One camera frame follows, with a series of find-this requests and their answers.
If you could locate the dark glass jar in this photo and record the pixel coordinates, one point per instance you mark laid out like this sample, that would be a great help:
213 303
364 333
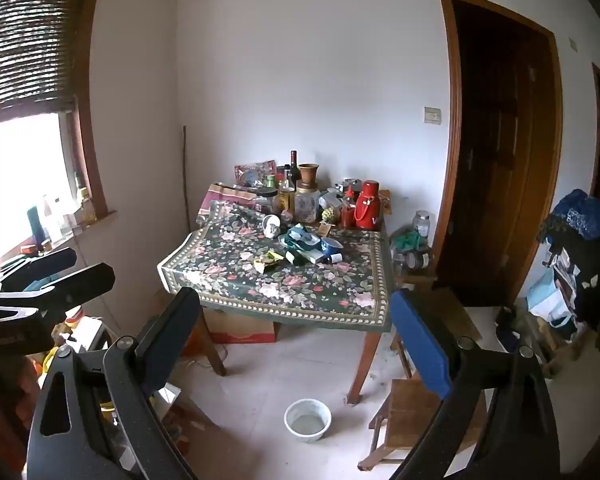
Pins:
420 260

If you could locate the small white bottle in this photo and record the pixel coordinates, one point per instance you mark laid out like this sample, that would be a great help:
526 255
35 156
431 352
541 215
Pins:
335 258

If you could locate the teal plastic packaging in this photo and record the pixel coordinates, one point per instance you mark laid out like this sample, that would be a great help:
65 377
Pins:
302 236

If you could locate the low wooden stool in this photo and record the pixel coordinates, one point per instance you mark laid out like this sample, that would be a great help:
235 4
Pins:
405 410

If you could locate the dark wine bottle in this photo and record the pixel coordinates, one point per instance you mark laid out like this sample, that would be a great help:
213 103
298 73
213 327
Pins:
294 165

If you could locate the orange plastic bag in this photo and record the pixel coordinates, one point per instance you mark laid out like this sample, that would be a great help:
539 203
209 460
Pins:
192 340

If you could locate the teal bottle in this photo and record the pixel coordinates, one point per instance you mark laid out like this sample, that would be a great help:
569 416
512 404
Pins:
34 222

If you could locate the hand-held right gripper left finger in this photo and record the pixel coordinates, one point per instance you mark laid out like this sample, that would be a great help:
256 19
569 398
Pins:
167 330

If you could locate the dark blue shoe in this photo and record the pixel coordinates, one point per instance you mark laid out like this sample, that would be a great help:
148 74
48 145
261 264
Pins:
507 325

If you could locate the orange cloth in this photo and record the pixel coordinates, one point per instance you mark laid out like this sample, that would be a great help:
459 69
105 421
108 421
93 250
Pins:
0 425

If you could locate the red printed cardboard box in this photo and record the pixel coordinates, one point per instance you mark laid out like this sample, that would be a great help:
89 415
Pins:
245 330

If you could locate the wooden window frame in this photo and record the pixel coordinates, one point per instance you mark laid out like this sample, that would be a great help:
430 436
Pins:
87 135

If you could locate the red white can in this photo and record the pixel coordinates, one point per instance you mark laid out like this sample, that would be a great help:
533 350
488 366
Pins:
286 217

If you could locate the white plastic basin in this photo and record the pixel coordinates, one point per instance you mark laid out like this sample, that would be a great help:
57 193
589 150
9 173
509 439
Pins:
307 436

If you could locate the yellow green wrapper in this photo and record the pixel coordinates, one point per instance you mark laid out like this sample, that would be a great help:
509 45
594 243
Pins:
267 261

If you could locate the brown ceramic vase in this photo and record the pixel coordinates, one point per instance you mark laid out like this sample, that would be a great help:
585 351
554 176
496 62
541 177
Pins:
308 172

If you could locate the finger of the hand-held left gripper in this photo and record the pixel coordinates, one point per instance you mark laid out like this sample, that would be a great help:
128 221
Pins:
50 262
85 282

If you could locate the yellow bumpy fruit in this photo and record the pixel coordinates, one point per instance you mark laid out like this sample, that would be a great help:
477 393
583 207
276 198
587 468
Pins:
330 215

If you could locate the bamboo window blind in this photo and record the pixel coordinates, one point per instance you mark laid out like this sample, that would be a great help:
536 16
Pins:
25 45

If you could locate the large clear plastic jar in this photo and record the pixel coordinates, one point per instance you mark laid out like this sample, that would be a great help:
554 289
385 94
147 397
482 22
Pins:
306 205

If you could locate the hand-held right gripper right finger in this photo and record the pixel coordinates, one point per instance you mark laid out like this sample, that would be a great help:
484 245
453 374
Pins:
420 345

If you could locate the orange paper packet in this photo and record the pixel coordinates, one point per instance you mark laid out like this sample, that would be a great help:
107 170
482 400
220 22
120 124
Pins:
385 205

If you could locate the red sauce bottle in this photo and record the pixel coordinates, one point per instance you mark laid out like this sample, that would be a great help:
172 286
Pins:
348 210

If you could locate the red thermos jug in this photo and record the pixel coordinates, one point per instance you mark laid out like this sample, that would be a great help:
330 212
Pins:
367 207

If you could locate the dark lid plastic jar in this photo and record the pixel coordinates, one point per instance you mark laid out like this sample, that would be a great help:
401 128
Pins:
266 200

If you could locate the yellow label bottle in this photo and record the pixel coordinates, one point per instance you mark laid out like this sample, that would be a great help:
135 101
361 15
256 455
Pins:
286 200

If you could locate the amber bottle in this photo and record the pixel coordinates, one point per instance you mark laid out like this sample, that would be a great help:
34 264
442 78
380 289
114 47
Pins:
84 202

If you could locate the red snack bag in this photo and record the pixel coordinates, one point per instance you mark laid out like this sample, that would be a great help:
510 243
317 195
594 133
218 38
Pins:
252 172

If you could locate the dark wooden door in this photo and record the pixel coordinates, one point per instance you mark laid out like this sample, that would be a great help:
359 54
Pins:
495 160

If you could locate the white plastic box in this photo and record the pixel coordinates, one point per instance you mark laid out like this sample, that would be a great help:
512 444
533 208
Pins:
87 330

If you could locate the light blue paper bag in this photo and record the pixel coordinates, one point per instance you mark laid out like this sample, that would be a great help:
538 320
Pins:
547 300

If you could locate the patterned white cup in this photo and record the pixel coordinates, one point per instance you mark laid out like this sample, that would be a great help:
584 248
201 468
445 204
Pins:
271 223

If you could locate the clear plastic container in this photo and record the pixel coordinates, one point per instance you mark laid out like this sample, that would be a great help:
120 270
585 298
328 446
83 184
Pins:
327 199

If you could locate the blue cup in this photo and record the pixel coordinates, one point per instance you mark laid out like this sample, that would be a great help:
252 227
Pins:
330 246

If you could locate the green cloth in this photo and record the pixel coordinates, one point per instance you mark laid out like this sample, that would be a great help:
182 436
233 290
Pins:
405 242

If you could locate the small wooden side table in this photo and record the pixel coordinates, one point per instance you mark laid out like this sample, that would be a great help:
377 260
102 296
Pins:
420 281

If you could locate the silver metal object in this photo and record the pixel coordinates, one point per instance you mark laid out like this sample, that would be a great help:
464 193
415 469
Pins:
347 184

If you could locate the blue knitted cloth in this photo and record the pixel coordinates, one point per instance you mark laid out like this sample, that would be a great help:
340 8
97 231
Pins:
582 212

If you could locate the clear glass jar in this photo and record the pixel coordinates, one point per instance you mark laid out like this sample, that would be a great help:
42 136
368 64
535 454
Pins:
421 222

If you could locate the white light switch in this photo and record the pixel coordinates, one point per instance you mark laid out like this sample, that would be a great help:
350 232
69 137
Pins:
432 115

